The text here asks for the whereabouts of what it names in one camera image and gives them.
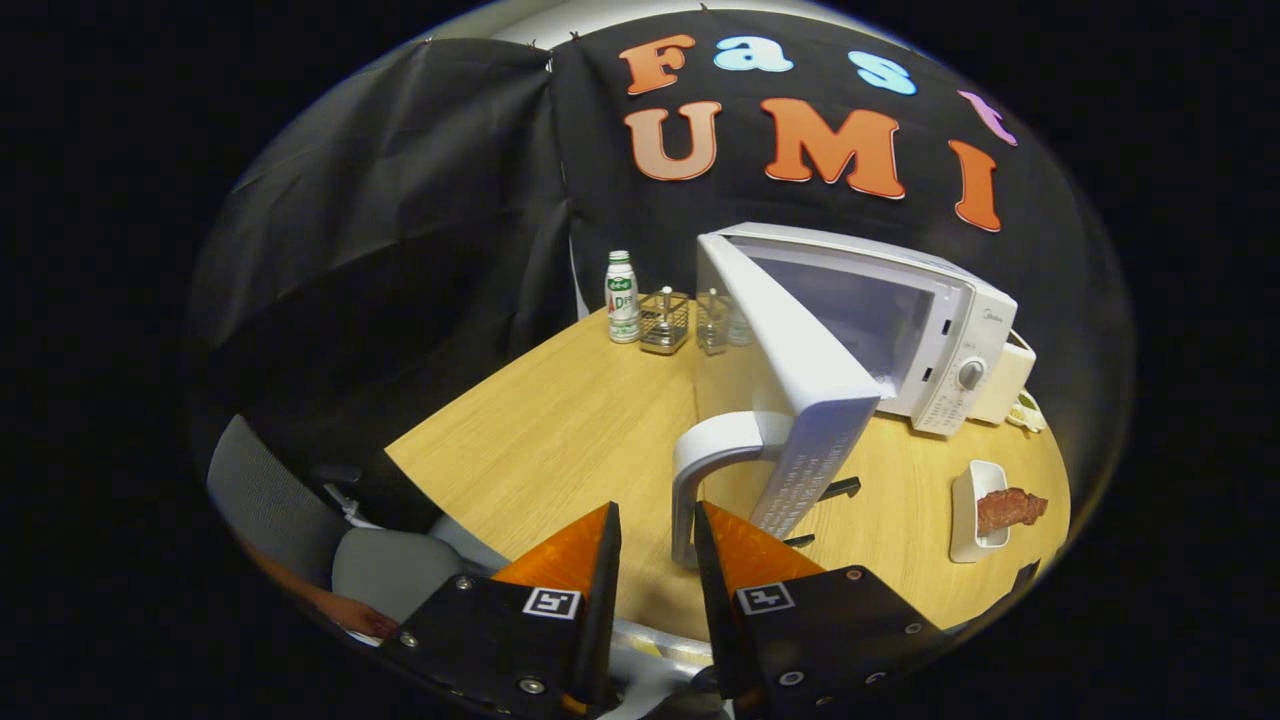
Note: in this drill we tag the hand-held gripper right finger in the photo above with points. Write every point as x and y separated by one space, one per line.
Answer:
712 600

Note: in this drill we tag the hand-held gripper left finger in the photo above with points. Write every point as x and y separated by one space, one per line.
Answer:
600 600

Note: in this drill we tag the white microwave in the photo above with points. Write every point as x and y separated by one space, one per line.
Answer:
810 400

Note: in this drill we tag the brown braised meat piece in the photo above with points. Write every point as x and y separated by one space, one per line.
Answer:
1010 510

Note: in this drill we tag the small black table block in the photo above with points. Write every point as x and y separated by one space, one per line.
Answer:
800 541
840 488

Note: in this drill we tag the grey office chair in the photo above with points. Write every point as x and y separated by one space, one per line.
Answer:
390 565

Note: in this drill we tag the white rectangular dish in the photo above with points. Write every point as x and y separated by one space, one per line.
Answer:
964 520

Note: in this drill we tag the clear glass jar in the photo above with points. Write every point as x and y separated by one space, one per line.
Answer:
711 330

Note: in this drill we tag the white bottle with green label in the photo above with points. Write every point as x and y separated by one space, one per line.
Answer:
622 300

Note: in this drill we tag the cream white toaster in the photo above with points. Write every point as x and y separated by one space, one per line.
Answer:
1005 385

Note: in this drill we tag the small dish with green contents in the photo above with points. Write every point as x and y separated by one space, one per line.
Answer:
1028 412

